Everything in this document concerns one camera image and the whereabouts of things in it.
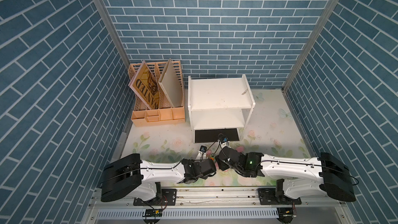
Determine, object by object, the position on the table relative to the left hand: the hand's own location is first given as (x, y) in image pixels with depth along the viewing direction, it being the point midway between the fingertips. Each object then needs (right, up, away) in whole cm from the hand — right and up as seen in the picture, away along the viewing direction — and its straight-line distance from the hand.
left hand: (207, 170), depth 82 cm
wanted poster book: (-38, +47, +13) cm, 62 cm away
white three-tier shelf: (+5, +35, -16) cm, 39 cm away
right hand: (+6, +8, -4) cm, 10 cm away
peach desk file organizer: (-40, +28, +12) cm, 50 cm away
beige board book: (-24, +49, +16) cm, 57 cm away
